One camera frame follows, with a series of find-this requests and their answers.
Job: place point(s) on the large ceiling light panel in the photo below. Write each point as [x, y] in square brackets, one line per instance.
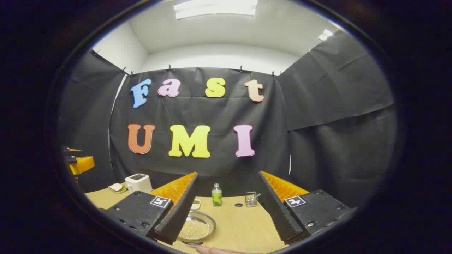
[215, 8]

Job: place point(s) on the green label plastic bottle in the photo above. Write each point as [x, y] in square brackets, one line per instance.
[216, 197]

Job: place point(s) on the pile of soybeans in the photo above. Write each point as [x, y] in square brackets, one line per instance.
[196, 229]

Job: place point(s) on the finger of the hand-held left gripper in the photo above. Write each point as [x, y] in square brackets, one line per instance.
[74, 150]
[83, 164]

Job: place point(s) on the small ceiling light panel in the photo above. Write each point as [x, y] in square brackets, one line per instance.
[325, 34]

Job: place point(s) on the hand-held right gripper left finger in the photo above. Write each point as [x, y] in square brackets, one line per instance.
[178, 215]

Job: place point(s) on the black backdrop cloth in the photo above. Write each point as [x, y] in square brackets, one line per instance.
[212, 113]

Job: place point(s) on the white divided bean dish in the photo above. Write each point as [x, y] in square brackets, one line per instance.
[196, 204]

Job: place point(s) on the white toaster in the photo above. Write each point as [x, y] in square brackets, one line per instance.
[138, 183]

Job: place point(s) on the small plate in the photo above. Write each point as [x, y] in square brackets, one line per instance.
[123, 191]

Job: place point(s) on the sandwich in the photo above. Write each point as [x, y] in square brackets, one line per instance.
[116, 187]

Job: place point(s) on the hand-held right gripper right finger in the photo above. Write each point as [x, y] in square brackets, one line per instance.
[275, 208]

